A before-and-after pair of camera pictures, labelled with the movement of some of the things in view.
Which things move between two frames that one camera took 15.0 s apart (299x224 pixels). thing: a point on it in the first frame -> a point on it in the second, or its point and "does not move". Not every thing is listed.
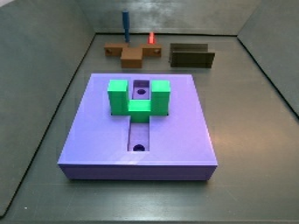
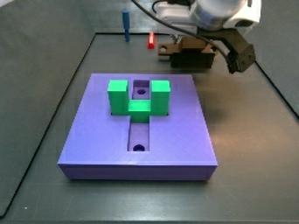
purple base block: [107, 148] does not move
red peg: [151, 38] does not move
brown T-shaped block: [131, 54] -> [191, 42]
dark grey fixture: [191, 55] does not move
